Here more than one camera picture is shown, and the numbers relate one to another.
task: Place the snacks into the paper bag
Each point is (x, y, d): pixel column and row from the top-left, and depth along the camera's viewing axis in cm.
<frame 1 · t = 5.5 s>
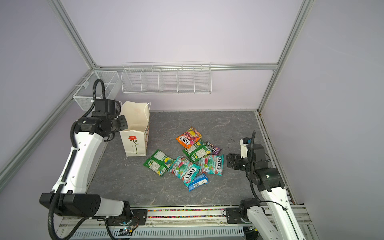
left hand: (121, 125, 74), fingers closed
right hand: (235, 158, 74), fingers open
white floral paper bag: (133, 140, 79), point 23 cm above the table
orange Fox's fruits candy bag: (189, 138, 103), point 3 cm above the table
green candy bag back side: (197, 151, 96), point 4 cm above the table
purple M&M's packet: (215, 150, 98), point 2 cm above the table
green yellow snack bag: (159, 162, 91), point 4 cm above the table
teal Fox's mint candy bag: (184, 169, 88), point 4 cm above the table
teal Fox's mint bag right: (212, 164, 90), point 3 cm above the table

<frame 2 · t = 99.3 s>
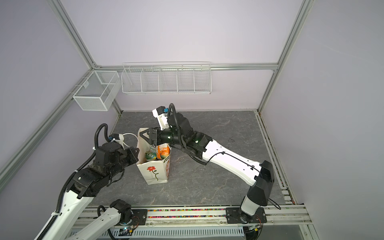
left hand: (139, 152, 69), fingers closed
right hand: (141, 135, 60), fingers open
white floral paper bag: (151, 172, 74), point 17 cm above the table
orange Fox's fruits candy bag: (163, 150, 74), point 24 cm above the table
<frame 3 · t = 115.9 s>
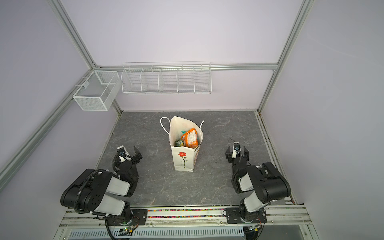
left hand: (127, 150, 86), fingers open
right hand: (239, 148, 89), fingers open
white floral paper bag: (185, 158, 78), point 17 cm above the table
orange Fox's fruits candy bag: (190, 138, 84), point 19 cm above the table
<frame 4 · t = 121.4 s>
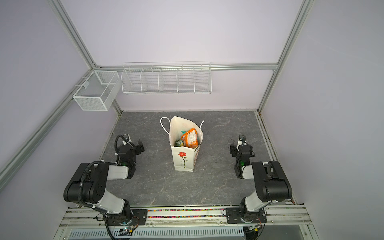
left hand: (132, 142, 93), fingers open
right hand: (242, 144, 93), fingers open
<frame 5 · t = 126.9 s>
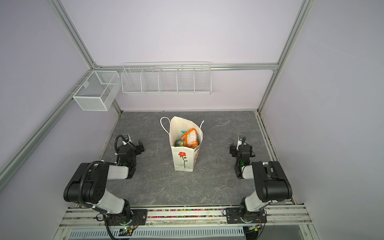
left hand: (132, 142, 93), fingers open
right hand: (242, 144, 93), fingers open
